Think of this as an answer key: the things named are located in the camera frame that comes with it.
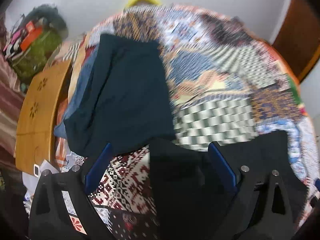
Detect black pants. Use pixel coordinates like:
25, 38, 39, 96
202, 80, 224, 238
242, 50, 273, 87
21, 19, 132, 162
149, 131, 308, 239

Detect blue denim garment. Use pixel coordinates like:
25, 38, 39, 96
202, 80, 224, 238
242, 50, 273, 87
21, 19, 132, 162
54, 46, 99, 139

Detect wooden board with paw cutouts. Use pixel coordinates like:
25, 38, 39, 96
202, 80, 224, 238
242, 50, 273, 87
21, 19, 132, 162
16, 60, 71, 175

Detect patchwork patterned bedspread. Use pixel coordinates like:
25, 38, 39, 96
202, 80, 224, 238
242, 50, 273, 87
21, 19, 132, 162
53, 3, 316, 240

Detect dark teal folded garment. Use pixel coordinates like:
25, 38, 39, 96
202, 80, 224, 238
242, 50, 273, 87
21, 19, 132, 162
65, 34, 175, 157

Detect striped pink curtain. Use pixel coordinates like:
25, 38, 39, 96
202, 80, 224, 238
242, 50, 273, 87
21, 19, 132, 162
0, 12, 26, 165

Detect green patterned bag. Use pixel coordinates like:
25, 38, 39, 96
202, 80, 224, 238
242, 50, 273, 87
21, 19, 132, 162
9, 29, 62, 84

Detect orange box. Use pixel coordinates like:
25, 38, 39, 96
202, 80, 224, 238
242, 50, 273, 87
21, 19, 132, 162
20, 21, 43, 51

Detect grey plush toy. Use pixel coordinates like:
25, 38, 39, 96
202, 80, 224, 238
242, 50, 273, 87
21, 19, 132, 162
30, 4, 68, 40

